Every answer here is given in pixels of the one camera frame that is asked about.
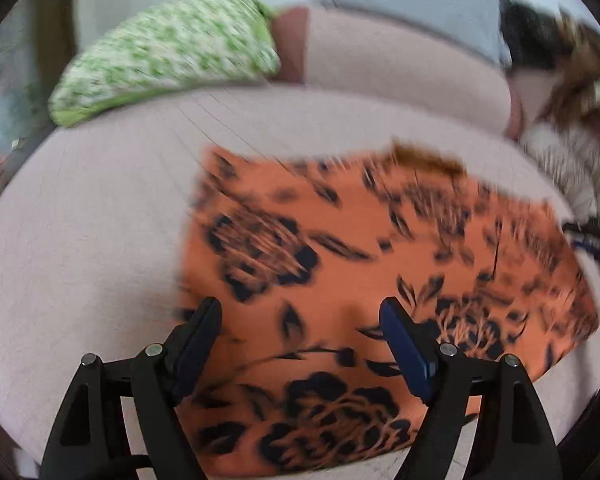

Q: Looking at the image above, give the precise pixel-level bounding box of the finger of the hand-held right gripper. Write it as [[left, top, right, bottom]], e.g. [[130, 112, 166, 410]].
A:
[[562, 216, 600, 264]]

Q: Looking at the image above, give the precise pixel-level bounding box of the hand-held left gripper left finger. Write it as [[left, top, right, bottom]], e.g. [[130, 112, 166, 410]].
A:
[[39, 297, 223, 480]]

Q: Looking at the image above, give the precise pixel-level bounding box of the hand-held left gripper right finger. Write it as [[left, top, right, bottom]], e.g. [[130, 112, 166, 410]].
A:
[[379, 297, 564, 480]]

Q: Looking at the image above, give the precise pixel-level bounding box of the orange black floral shirt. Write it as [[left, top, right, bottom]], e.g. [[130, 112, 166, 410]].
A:
[[175, 142, 600, 477]]

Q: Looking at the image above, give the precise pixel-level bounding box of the small striped floral pillow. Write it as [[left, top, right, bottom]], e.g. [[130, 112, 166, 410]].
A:
[[520, 122, 600, 217]]

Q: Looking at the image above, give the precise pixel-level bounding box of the pink maroon-ended bolster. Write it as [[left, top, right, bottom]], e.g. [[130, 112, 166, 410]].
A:
[[272, 5, 524, 139], [510, 67, 600, 161]]

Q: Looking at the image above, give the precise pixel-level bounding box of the pink quilted bed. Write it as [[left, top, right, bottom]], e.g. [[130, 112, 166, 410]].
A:
[[0, 85, 600, 480]]

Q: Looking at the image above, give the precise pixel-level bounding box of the brown ruffled cloth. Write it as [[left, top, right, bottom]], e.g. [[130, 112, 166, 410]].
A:
[[532, 7, 600, 127]]

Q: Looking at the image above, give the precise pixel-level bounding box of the black furry garment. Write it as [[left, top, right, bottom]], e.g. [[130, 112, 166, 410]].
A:
[[497, 0, 577, 72]]

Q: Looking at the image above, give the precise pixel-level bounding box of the green white checked pillow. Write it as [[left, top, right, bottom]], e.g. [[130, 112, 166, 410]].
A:
[[47, 0, 284, 128]]

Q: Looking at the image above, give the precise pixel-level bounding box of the wooden patterned-glass door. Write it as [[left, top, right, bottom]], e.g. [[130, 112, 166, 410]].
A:
[[0, 0, 81, 176]]

